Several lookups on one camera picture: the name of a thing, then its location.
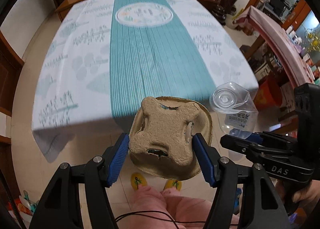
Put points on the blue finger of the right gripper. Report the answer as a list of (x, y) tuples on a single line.
[(249, 137), (235, 144)]

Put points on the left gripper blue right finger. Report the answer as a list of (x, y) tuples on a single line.
[(207, 159)]

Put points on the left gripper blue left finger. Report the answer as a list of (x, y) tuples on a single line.
[(114, 159)]

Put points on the clear plastic cup lid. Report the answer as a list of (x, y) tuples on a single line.
[(235, 110)]

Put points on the brown pulp cup carrier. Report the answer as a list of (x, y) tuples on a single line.
[(161, 134)]

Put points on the person's right hand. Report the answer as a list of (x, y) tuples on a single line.
[(306, 196)]

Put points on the right yellow slipper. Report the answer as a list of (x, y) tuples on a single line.
[(170, 184)]

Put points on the red orange bag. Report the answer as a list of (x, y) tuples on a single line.
[(269, 94)]

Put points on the pink trouser legs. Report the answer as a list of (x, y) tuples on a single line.
[(168, 209)]

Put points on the pink covered side table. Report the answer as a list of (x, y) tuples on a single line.
[(297, 70)]

